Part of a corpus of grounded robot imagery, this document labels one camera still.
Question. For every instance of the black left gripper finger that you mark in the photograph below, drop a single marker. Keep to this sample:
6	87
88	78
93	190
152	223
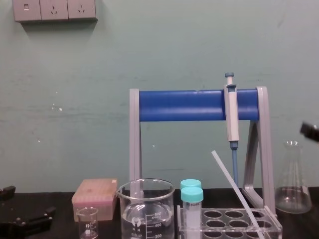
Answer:
30	221
7	191

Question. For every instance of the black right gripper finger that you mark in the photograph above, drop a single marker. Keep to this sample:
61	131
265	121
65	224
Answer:
310	131

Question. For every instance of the clear glass stirring rod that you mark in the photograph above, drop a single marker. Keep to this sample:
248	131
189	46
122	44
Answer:
229	179

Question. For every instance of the small glass beaker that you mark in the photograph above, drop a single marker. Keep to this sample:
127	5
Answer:
87	225

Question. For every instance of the glass conical flask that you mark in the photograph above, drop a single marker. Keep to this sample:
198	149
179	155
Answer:
293	194

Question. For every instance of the pink pipette tip box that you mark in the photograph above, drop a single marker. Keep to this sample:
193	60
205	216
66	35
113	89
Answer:
96	195

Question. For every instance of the grey pipette with blue tip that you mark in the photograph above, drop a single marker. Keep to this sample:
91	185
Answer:
231	119

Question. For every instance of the large glass beaker with water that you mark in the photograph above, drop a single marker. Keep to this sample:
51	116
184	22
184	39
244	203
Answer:
147	219

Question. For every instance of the clear acrylic tube rack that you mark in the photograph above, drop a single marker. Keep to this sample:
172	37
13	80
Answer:
231	222

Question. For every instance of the teal-capped plastic tube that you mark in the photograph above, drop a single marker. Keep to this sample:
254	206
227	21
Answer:
190	183

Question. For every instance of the grey and blue pipette stand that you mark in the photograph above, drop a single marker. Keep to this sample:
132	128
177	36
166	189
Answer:
179	105

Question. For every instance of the teal-capped tube with white contents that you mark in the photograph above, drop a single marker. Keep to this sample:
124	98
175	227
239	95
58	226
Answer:
192	214

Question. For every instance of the grey wall socket panel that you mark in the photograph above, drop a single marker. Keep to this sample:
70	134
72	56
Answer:
54	10

